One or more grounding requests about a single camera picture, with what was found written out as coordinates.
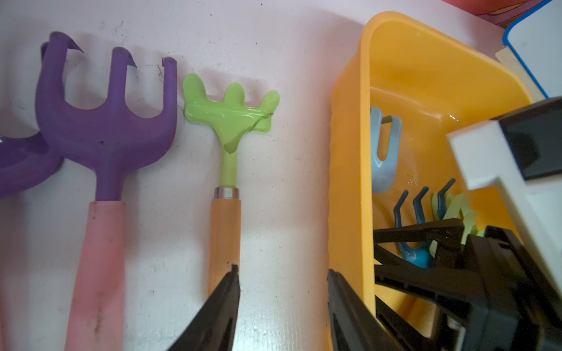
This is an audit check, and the blue framed whiteboard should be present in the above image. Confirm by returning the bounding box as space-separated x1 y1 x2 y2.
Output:
503 0 561 98

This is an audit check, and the wooden easel stand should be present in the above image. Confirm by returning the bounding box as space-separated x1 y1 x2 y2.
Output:
496 46 545 102

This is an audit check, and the teal fork yellow handle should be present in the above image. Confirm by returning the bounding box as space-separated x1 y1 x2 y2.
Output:
393 178 456 269

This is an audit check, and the purple garden fork pink handle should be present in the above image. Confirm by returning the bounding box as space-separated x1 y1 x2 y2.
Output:
0 41 64 199

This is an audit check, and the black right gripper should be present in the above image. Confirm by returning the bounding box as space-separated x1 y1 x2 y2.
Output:
373 219 561 350

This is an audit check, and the blue handled garden fork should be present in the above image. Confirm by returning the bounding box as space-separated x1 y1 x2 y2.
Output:
369 106 403 194

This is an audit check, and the purple hand rake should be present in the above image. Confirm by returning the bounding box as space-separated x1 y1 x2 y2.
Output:
35 32 178 350

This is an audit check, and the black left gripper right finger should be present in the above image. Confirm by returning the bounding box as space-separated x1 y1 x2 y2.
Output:
328 269 402 351

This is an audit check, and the green garden fork wooden handle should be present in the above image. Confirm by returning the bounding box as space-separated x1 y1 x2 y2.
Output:
431 192 485 245

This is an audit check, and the green hand rake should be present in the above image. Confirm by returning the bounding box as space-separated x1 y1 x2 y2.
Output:
183 73 280 295

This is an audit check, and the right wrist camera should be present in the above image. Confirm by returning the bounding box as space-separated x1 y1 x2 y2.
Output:
447 97 561 292

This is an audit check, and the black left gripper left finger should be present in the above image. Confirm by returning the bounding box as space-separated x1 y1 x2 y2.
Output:
169 265 241 351

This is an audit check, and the yellow plastic storage box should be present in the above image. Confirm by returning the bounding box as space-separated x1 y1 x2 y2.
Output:
328 12 533 341

